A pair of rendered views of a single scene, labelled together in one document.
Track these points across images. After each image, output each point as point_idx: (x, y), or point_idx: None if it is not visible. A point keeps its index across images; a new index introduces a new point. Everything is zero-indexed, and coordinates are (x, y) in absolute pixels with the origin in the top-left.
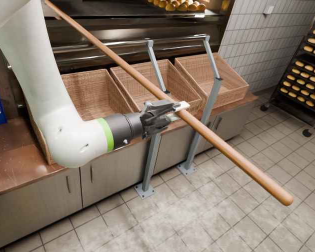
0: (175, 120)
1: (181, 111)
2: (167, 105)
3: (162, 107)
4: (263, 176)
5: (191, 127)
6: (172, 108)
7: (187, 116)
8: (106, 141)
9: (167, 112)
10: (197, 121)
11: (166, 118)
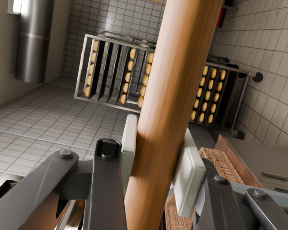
0: (210, 162)
1: (143, 126)
2: (44, 177)
3: (27, 204)
4: None
5: (203, 35)
6: (97, 159)
7: (155, 82)
8: None
9: (120, 180)
10: (162, 18)
11: (196, 211)
